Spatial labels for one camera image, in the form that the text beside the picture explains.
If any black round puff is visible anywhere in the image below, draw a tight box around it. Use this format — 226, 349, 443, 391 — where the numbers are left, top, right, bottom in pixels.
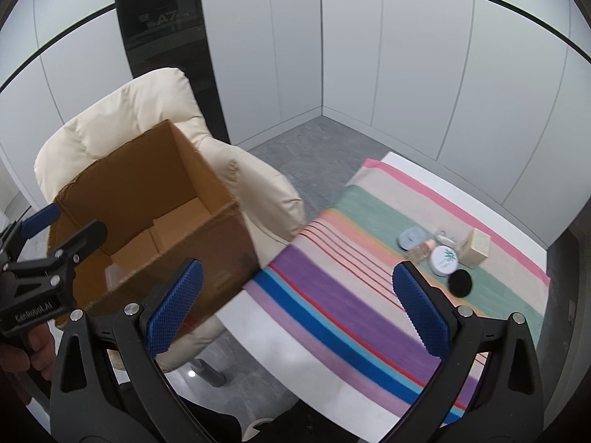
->
449, 270, 474, 298

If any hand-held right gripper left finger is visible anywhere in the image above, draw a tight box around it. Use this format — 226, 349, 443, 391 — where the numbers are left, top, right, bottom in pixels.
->
48, 258, 204, 443

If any person's left hand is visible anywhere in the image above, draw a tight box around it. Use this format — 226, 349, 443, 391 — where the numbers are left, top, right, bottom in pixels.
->
0, 322, 58, 382

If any white table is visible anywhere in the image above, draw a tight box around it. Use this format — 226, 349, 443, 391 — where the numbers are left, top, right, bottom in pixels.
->
217, 151, 548, 430

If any grey-blue round tin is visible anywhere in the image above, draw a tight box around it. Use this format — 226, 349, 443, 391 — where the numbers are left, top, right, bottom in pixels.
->
398, 227, 427, 251

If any brown cardboard box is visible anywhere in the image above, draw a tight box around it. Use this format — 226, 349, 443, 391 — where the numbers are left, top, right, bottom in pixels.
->
47, 119, 260, 330

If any black glass wall panel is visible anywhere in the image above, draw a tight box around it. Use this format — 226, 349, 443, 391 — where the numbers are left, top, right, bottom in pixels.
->
111, 0, 232, 145

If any white round tin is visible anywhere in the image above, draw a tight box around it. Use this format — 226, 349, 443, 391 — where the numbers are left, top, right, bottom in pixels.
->
429, 245, 460, 278

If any cream padded chair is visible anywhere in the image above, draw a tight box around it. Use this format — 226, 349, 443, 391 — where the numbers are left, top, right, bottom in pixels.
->
34, 68, 306, 387

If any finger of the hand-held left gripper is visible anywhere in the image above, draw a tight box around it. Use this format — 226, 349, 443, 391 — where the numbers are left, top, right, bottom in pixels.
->
47, 220, 108, 269
0, 203, 62, 264

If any beige wooden cube box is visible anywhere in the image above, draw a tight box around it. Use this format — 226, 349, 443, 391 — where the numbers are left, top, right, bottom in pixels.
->
460, 229, 491, 268

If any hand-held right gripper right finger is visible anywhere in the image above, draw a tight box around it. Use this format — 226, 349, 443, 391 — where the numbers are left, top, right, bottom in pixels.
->
390, 261, 544, 443

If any striped colourful cloth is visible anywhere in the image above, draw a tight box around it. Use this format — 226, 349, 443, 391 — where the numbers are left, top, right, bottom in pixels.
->
242, 158, 550, 425

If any small clear bottle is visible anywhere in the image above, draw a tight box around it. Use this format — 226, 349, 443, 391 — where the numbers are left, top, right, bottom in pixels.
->
405, 238, 437, 264

